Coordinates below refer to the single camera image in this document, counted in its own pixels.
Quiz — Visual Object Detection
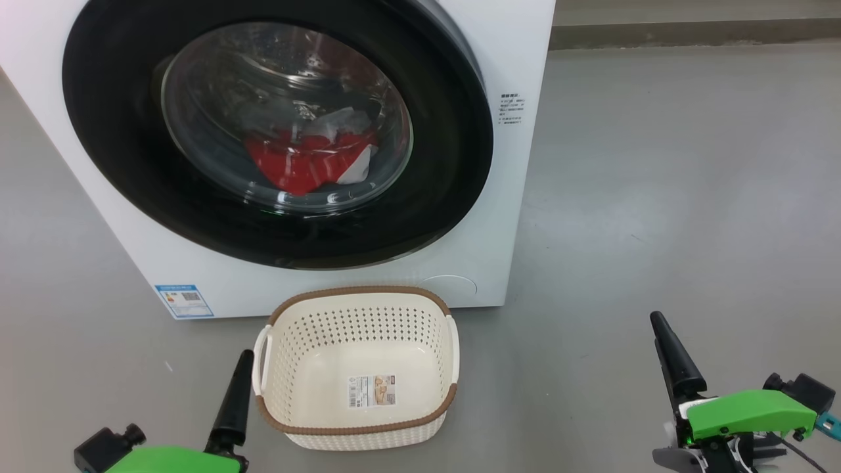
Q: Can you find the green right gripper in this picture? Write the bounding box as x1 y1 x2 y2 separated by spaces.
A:
650 311 819 473

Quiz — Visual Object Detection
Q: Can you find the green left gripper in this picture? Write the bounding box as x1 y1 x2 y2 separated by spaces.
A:
105 349 255 473

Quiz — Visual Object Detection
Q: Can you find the red and white garment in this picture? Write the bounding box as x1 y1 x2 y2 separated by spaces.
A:
244 108 380 196

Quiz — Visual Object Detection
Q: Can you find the round washing machine door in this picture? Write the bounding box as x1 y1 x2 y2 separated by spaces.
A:
62 0 495 270

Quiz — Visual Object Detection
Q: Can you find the white front-load washing machine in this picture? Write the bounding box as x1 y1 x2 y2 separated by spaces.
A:
0 0 557 321

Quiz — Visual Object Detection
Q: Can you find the printed sticker label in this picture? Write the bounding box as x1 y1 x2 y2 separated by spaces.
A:
348 374 398 409

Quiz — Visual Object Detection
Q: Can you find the cream basket with brown rim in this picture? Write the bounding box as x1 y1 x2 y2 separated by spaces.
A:
252 286 460 451

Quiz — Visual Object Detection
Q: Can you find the round white filter cover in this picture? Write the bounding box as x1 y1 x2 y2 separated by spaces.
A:
419 275 478 308

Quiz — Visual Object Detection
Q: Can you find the small printed text label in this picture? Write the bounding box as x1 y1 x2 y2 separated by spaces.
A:
498 92 526 125

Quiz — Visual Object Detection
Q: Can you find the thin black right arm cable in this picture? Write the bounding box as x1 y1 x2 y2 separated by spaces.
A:
779 437 822 473

